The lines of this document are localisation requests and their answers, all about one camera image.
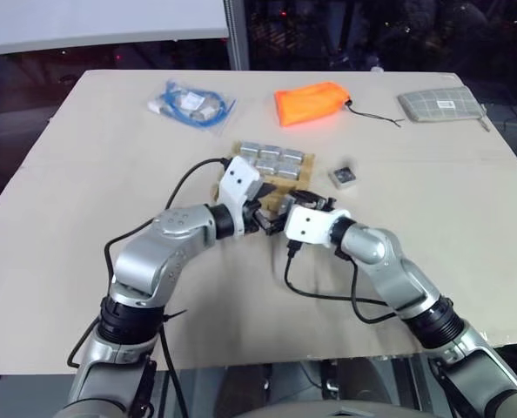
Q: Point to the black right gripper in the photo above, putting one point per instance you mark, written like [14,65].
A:
[317,202]

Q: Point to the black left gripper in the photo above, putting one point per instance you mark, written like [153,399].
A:
[253,216]

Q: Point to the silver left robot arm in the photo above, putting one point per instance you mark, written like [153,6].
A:
[163,257]

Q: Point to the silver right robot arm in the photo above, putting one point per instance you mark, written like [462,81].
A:
[393,270]

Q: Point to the cardboard divider tray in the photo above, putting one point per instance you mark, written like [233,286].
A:
[304,172]

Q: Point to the grey plaid zipper pouch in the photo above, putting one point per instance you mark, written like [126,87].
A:
[441,104]

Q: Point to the white board panel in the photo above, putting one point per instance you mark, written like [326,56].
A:
[97,22]

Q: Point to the silver wrapped camera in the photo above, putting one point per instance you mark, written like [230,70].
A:
[265,165]
[289,170]
[270,152]
[292,156]
[250,149]

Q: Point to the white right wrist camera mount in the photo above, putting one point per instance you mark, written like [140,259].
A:
[308,226]

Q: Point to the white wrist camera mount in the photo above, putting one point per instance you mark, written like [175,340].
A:
[308,226]
[240,178]

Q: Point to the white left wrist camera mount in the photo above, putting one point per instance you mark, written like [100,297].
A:
[240,178]

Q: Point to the small camera with dark face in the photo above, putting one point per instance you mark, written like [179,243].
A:
[343,176]

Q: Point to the grey metal post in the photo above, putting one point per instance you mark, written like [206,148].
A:
[237,32]

